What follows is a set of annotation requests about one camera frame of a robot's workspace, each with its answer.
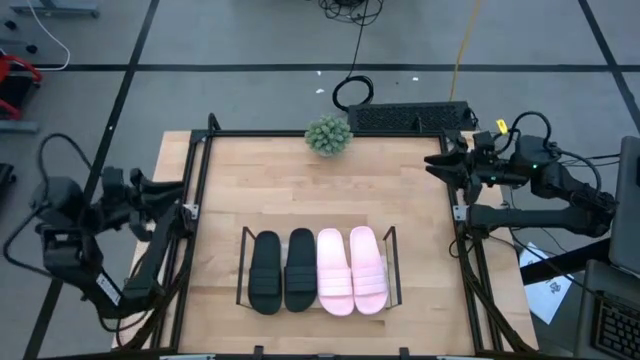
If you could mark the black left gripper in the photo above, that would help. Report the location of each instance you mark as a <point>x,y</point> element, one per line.
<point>122,200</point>

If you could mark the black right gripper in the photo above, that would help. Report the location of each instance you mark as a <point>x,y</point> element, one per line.
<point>485,167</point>

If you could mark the black slide sandal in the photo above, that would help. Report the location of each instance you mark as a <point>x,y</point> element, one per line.
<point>265,280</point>
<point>301,277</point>

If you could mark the pink slide sandal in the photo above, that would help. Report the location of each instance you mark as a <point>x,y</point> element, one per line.
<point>369,277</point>
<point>334,280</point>

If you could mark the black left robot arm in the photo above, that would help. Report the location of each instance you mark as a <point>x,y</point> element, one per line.
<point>65,250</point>

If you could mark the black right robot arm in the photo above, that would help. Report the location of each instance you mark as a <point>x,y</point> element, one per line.
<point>540,217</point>

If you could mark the black keyboard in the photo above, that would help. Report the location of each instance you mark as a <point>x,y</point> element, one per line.
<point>407,117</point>

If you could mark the green succulent plant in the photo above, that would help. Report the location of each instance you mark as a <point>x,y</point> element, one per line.
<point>328,136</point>

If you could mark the black beam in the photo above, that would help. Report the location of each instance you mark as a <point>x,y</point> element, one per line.
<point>565,261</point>

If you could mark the black chair part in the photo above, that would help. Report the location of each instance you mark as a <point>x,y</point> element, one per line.
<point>5,175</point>

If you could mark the grey flat base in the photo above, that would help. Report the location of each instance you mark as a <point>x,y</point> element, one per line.
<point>17,126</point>

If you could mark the white paper sheet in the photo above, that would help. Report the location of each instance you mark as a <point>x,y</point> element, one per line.
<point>547,300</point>

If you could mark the grey laptop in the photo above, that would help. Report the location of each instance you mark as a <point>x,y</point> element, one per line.
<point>625,210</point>

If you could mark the red cart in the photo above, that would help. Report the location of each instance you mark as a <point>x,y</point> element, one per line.
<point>15,62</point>

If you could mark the black caster wheel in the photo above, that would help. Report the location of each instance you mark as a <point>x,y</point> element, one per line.
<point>31,48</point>
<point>10,24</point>

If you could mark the grey floor platform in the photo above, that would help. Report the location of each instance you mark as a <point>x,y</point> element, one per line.
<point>60,9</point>

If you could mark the clear shelf with black frame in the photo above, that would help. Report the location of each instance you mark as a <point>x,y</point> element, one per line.
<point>392,272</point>

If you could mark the black aluminium table frame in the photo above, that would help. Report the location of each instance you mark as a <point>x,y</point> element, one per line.
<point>280,134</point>

